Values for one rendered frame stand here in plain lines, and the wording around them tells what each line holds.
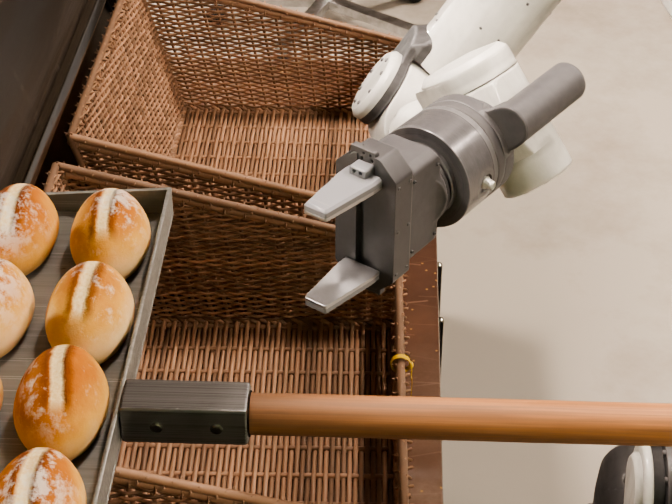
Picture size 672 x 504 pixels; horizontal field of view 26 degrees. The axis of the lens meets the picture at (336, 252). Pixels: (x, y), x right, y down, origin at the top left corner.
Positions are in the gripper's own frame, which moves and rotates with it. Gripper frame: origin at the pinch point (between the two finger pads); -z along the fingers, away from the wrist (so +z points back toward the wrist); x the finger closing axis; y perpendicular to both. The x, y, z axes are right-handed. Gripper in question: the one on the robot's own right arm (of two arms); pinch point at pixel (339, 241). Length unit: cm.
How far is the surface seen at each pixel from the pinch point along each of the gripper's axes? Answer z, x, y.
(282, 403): -11.8, -5.5, 3.9
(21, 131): 30, -30, -71
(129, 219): -3.2, -4.0, -18.7
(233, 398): -13.7, -5.2, 1.1
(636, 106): 240, -126, -82
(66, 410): -22.3, -4.2, -6.4
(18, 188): -6.1, -3.3, -28.2
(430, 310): 72, -69, -37
